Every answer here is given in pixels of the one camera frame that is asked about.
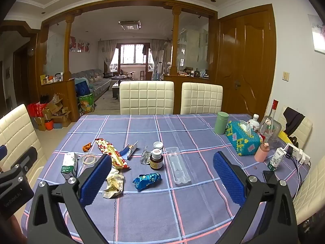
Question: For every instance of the red wall decoration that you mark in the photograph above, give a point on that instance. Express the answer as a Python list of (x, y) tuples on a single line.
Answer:
[(80, 47)]

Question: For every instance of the clear tape roll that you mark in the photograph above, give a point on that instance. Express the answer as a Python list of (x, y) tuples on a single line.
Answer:
[(88, 158)]

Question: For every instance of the crumpled white wrapper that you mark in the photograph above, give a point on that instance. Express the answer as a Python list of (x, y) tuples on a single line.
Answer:
[(114, 185)]

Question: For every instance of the clear plastic tray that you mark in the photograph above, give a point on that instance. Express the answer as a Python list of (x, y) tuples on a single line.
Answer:
[(177, 167)]

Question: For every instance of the wooden door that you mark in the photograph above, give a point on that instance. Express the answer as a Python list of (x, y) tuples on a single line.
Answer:
[(245, 58)]

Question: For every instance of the black bag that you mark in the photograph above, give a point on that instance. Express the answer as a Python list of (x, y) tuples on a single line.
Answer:
[(44, 98)]

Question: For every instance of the red and gold wrapper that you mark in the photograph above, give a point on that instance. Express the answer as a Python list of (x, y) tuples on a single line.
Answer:
[(111, 155)]

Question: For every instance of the beige light switch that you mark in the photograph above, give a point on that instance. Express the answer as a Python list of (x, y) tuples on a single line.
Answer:
[(286, 76)]

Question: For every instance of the small white drink carton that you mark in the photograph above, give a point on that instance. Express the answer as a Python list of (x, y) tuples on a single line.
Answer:
[(275, 158)]

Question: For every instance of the red bag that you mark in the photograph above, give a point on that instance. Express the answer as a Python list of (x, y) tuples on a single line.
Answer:
[(35, 109)]

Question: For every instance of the grey coffee table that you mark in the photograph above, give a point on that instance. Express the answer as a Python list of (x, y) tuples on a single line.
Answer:
[(115, 84)]

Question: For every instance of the window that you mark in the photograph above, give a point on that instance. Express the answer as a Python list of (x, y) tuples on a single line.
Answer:
[(132, 53)]

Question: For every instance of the person's left forearm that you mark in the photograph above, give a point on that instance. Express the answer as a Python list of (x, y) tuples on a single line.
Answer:
[(12, 232)]

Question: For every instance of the clear plastic container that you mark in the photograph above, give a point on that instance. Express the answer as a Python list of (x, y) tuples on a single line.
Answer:
[(277, 129)]

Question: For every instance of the purple plaid tablecloth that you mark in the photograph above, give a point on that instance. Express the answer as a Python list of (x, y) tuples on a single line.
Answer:
[(193, 208)]

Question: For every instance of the white bottle with red print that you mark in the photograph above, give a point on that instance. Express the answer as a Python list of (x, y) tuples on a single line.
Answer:
[(254, 124)]

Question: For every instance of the ceiling light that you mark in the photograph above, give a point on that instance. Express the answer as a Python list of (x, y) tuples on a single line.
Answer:
[(129, 25)]

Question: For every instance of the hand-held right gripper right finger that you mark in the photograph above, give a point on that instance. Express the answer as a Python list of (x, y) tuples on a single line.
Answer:
[(228, 180)]

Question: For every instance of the wooden partition counter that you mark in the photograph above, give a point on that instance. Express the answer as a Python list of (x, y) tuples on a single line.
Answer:
[(188, 77)]

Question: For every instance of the blue bag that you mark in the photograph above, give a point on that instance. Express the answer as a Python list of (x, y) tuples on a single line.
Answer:
[(82, 87)]

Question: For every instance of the white charger plug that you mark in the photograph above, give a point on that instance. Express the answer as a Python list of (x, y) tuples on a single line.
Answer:
[(303, 158)]

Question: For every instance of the yellow paper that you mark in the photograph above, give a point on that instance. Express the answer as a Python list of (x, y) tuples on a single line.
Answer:
[(285, 136)]

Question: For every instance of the row of small containers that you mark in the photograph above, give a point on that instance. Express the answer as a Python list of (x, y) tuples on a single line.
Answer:
[(50, 78)]

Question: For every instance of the brown medicine bottle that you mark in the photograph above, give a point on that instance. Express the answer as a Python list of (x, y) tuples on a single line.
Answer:
[(156, 158)]

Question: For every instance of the green canister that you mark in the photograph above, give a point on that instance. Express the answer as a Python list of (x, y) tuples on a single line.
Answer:
[(221, 123)]

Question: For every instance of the green printed bag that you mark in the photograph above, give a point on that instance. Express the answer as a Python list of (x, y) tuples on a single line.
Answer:
[(86, 103)]

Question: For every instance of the wooden stool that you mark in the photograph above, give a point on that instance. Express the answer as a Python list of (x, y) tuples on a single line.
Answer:
[(141, 75)]

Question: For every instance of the small blue carton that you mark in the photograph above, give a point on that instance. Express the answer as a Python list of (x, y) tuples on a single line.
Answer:
[(129, 151)]

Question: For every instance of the white power strip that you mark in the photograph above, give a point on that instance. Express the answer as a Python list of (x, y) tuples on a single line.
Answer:
[(298, 153)]

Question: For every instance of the black phone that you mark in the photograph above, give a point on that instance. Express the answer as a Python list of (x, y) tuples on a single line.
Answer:
[(268, 176)]

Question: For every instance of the teal beaded tissue box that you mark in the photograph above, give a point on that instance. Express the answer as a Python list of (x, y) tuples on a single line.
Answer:
[(242, 139)]

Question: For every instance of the wooden partition cabinet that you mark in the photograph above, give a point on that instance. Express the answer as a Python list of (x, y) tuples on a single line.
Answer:
[(61, 94)]

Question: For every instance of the orange bucket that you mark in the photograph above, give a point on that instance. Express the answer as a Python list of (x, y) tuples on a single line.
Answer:
[(49, 125)]

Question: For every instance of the blue snack packet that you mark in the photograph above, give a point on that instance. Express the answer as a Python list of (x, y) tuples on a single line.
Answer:
[(147, 180)]

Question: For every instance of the orange peel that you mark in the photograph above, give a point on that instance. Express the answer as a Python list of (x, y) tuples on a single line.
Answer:
[(87, 147)]

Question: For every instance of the white bottle cap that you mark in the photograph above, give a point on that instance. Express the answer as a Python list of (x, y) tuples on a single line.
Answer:
[(158, 145)]

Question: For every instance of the glass liquor bottle red cap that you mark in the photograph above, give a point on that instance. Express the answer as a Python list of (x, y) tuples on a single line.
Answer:
[(268, 127)]

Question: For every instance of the wall picture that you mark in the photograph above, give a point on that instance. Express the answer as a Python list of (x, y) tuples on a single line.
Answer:
[(317, 34)]

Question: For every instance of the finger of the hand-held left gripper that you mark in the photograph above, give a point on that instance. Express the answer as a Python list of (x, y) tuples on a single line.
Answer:
[(26, 158), (2, 152)]

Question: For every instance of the grey sofa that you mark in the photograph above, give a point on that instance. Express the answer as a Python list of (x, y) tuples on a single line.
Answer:
[(95, 81)]

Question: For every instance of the silver blister pack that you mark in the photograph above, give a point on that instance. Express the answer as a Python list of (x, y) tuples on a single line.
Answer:
[(145, 157)]

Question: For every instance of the black cloth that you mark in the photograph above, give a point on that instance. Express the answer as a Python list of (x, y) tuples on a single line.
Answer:
[(293, 120)]

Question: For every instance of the white standing air conditioner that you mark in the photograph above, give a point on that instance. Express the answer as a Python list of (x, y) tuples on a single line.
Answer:
[(160, 64)]

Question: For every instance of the pink bottle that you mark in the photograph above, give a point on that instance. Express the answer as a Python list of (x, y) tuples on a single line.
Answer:
[(262, 152)]

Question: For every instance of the cream quilted chair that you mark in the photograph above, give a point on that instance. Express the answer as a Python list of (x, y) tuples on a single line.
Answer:
[(201, 98), (311, 190), (146, 97), (303, 131), (17, 137)]

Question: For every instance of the green and white milk carton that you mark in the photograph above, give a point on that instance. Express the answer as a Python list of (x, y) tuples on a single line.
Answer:
[(68, 166)]

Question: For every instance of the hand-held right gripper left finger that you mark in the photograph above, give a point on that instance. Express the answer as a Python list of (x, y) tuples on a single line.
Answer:
[(95, 180)]

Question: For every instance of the pile of cardboard boxes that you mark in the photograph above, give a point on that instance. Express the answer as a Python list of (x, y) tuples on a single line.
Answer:
[(57, 113)]

